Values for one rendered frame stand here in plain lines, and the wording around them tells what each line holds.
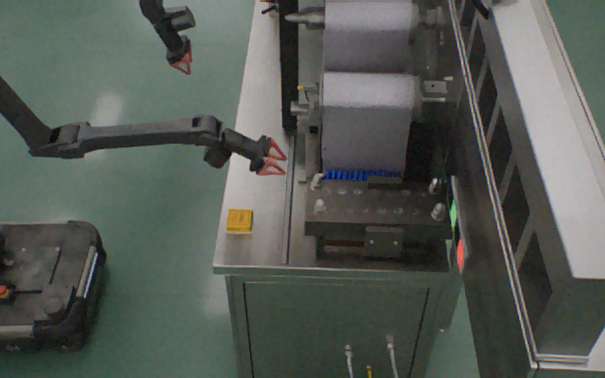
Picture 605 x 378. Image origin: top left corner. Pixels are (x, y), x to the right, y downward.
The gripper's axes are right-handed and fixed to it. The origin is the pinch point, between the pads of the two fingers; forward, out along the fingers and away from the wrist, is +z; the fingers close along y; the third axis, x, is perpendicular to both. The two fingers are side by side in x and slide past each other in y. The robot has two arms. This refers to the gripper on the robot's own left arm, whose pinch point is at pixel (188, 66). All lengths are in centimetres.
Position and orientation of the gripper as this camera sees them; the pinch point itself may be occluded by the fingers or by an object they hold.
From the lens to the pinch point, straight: 231.8
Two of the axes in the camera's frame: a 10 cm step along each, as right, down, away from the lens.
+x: -9.4, 2.2, 2.4
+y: -0.2, -7.7, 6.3
